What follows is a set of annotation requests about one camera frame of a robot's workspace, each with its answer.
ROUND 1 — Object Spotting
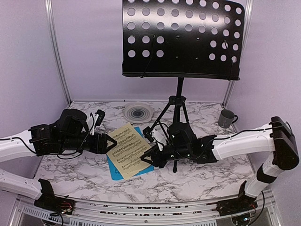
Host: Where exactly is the grey collapsible bowl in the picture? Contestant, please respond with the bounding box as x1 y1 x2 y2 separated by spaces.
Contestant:
123 103 153 124

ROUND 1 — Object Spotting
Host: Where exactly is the right aluminium frame post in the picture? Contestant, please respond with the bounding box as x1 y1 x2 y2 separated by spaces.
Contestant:
222 0 254 108

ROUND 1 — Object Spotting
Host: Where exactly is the left aluminium frame post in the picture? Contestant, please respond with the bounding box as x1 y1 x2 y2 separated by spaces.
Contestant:
45 0 72 105

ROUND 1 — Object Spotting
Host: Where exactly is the yellow sheet music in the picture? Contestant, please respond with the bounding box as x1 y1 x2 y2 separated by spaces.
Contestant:
106 122 152 181

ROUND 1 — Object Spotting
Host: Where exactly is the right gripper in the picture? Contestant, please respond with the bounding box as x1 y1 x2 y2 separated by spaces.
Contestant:
140 144 191 169

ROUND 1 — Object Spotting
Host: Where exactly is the aluminium frame post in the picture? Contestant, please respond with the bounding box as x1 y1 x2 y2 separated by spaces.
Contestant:
222 0 254 108
45 0 72 105

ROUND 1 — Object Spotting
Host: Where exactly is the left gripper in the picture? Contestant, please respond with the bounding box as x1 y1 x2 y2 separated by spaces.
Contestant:
60 132 118 155

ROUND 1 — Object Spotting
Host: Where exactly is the black music stand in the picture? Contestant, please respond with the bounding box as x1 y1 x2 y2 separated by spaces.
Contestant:
121 0 246 174

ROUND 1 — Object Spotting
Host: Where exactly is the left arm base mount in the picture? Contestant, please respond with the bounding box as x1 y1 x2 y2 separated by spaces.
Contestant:
34 179 75 215

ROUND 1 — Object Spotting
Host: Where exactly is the grey mug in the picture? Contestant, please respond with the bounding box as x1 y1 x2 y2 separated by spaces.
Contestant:
218 109 238 129

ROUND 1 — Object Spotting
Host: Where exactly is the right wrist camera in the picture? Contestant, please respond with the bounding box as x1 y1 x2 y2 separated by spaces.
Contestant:
143 127 167 151

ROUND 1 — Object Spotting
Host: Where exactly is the aluminium front rail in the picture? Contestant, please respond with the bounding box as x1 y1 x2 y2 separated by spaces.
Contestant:
8 191 283 226

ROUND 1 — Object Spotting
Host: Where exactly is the blue sheet music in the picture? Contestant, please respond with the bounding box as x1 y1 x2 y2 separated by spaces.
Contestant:
107 126 155 181

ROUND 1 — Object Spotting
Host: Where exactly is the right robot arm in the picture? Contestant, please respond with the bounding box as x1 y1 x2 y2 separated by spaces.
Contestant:
141 116 300 211

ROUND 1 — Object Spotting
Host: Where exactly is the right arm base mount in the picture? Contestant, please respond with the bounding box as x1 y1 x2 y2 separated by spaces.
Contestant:
216 181 258 216

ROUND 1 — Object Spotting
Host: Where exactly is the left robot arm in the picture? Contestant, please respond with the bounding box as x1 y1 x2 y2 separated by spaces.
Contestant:
0 109 117 162

